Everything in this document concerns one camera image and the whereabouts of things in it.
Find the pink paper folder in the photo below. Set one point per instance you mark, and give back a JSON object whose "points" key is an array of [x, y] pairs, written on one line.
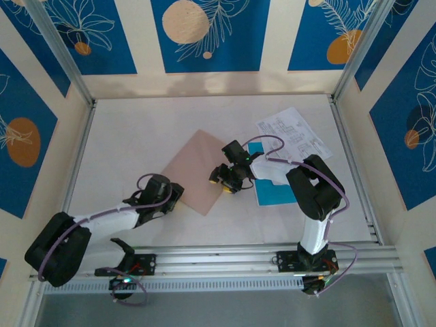
{"points": [[194, 170]]}

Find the blue file sheet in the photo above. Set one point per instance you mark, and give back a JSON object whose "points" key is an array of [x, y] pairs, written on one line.
{"points": [[272, 197]]}

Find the white printed drawing sheet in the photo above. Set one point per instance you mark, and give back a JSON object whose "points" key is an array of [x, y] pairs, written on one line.
{"points": [[293, 133]]}

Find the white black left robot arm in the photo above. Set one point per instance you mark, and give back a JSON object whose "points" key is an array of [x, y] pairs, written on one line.
{"points": [[112, 225]]}

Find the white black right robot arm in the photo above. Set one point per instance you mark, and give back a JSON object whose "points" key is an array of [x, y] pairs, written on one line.
{"points": [[272, 174]]}

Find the black left controller box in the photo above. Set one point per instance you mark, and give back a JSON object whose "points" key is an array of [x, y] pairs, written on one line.
{"points": [[121, 285]]}

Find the black controller box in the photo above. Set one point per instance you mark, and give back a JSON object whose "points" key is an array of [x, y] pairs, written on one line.
{"points": [[121, 285], [313, 285]]}

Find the black right controller box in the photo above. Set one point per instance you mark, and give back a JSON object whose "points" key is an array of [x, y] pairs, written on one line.
{"points": [[313, 285]]}

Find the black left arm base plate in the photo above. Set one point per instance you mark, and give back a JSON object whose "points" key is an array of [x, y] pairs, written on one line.
{"points": [[148, 264]]}

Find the aluminium front frame rail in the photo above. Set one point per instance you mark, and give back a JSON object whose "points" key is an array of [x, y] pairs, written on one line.
{"points": [[221, 259]]}

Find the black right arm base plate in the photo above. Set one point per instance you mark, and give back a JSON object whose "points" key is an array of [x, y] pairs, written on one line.
{"points": [[287, 260]]}

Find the aluminium side rail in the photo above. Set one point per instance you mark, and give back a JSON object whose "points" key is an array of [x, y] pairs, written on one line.
{"points": [[81, 143], [351, 163]]}

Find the aluminium frame leg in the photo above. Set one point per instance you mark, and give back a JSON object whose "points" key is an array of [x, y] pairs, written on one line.
{"points": [[30, 303], [398, 299]]}

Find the aluminium corner post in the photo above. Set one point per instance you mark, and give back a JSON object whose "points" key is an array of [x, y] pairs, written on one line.
{"points": [[64, 61], [354, 58]]}

